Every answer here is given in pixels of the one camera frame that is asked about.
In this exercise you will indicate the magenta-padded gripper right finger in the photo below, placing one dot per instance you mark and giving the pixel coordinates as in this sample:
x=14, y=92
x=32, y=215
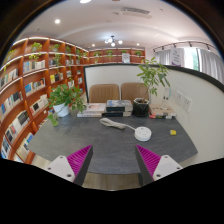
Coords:
x=166, y=166

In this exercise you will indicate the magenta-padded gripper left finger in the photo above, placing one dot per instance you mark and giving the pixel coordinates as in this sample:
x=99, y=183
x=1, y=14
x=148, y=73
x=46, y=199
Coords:
x=61, y=166

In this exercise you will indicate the yellow charger block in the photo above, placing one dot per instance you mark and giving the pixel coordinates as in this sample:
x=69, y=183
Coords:
x=173, y=132

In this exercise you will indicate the round white power strip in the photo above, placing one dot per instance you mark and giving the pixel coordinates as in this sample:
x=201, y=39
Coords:
x=143, y=134

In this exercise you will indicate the red-spined book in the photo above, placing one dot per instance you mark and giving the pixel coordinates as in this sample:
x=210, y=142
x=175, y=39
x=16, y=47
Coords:
x=158, y=117

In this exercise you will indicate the leafy plant in white pot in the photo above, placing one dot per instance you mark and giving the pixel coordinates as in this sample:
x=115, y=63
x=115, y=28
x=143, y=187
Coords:
x=61, y=108

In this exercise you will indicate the tall plant in black pot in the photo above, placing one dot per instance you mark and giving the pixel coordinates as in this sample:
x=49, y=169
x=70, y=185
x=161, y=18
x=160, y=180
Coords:
x=140, y=108

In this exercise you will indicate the white flat book stack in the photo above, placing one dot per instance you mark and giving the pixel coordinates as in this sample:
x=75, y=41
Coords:
x=91, y=109

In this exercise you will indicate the clear water bottle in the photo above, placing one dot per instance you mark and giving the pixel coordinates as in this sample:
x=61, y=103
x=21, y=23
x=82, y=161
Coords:
x=166, y=98

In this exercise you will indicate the thick dark book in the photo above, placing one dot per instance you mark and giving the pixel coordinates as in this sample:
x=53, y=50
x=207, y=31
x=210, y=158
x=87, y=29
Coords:
x=116, y=114

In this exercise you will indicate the orange wooden bookshelf unit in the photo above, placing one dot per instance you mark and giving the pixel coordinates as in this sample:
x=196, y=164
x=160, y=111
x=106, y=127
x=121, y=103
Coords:
x=23, y=86

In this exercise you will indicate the white sign board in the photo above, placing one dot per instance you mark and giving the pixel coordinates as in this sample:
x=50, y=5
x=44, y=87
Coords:
x=176, y=56

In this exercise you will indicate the white window curtains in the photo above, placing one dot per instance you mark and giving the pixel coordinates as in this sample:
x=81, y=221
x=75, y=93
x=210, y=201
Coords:
x=208, y=63

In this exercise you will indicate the ceiling chandelier lamp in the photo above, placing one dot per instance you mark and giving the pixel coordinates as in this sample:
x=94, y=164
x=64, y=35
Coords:
x=113, y=41

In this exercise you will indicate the recessed ceiling lights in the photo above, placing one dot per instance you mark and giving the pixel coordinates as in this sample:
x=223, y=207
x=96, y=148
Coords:
x=57, y=21

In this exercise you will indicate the ceiling air vent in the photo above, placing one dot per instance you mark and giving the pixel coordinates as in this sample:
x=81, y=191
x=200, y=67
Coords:
x=135, y=11

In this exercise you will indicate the white wall outlet panel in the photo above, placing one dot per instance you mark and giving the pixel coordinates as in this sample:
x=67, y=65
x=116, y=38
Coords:
x=179, y=98
x=187, y=104

